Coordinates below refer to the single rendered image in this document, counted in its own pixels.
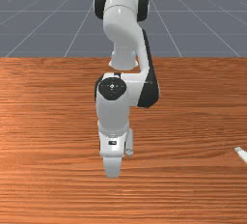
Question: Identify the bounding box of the grey USB stick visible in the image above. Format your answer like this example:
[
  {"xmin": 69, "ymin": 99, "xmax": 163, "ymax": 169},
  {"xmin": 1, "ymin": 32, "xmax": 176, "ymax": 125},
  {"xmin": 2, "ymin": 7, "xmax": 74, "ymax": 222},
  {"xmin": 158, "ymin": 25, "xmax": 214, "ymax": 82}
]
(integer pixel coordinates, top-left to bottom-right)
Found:
[{"xmin": 233, "ymin": 147, "xmax": 247, "ymax": 163}]

